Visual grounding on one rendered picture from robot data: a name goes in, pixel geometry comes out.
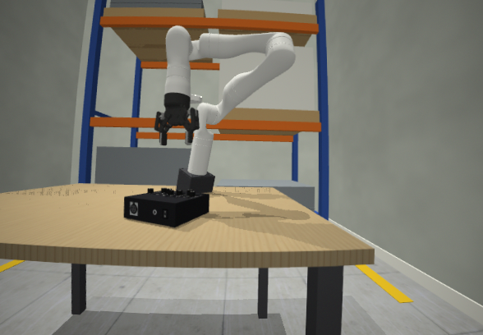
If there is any black lighting desk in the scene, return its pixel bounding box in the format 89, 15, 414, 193
124, 188, 209, 228

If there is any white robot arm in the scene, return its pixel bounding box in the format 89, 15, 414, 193
164, 25, 296, 175

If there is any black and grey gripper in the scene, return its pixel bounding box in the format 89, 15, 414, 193
154, 93, 200, 145

